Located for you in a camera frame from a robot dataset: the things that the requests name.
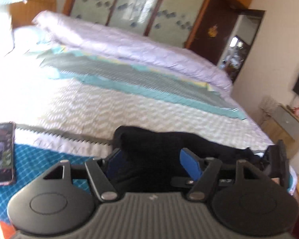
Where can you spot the wooden headboard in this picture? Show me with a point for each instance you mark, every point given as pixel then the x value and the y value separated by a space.
pixel 23 13

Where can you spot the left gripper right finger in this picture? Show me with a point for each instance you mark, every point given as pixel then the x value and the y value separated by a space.
pixel 203 172

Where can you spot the patterned bed sheet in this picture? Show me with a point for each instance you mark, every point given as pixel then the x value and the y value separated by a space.
pixel 68 102

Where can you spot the smartphone in pink case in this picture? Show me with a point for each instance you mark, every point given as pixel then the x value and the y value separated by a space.
pixel 7 169

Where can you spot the wooden wardrobe with glass doors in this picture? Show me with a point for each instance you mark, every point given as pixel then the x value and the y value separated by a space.
pixel 222 31

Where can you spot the lilac quilted comforter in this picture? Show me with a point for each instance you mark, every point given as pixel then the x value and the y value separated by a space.
pixel 123 44

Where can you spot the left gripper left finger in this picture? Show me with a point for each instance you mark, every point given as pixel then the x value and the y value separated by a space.
pixel 100 172

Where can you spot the black pants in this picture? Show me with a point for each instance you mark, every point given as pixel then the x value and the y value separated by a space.
pixel 151 159

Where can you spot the wooden side cabinet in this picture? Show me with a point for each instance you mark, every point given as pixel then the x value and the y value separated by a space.
pixel 283 125

